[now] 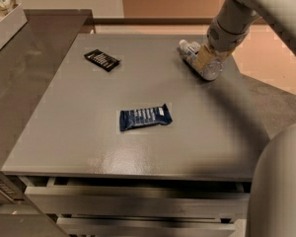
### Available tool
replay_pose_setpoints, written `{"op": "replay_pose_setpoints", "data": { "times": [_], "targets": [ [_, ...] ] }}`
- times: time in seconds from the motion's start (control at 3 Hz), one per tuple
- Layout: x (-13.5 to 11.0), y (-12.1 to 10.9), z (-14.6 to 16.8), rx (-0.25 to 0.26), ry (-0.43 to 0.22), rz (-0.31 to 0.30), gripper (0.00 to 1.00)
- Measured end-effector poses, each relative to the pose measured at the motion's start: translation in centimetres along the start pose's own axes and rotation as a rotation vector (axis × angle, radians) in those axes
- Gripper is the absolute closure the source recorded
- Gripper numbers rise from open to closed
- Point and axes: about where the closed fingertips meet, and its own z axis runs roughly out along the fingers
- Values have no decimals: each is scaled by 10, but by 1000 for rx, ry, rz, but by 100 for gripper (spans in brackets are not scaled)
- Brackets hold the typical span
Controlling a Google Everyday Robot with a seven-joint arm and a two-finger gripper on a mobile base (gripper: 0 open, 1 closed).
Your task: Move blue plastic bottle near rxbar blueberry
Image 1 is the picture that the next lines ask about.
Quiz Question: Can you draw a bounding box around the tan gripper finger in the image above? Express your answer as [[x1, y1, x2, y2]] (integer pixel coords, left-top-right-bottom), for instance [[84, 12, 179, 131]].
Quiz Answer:
[[192, 43, 233, 71]]

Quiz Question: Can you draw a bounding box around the clear blue-label plastic bottle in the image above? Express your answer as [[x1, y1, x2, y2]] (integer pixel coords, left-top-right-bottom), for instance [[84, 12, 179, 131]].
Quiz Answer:
[[179, 39, 223, 81]]

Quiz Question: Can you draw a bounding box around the grey upper drawer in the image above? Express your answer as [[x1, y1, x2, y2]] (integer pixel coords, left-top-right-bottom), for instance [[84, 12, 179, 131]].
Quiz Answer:
[[22, 177, 250, 218]]

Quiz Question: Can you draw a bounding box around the blue rxbar blueberry wrapper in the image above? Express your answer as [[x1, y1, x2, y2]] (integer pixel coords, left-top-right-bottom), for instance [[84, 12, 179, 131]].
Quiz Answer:
[[119, 104, 173, 131]]

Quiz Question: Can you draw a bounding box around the black snack bar wrapper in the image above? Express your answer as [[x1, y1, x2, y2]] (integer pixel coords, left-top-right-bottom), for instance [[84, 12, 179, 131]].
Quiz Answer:
[[84, 49, 120, 72]]

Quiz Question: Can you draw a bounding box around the grey drawer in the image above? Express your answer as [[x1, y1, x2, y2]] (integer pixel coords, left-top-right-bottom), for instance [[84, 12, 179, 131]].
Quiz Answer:
[[22, 177, 250, 218], [57, 218, 236, 237]]

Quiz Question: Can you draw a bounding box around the grey lower drawer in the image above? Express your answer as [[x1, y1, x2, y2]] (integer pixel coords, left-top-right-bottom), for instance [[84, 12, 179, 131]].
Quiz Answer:
[[57, 218, 236, 237]]

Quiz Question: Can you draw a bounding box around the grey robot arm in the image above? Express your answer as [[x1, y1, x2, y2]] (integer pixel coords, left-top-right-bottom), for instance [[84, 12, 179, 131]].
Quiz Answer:
[[192, 0, 296, 237]]

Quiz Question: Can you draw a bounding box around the grey storage bin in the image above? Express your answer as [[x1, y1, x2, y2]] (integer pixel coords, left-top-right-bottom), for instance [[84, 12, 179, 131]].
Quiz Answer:
[[0, 4, 28, 50]]

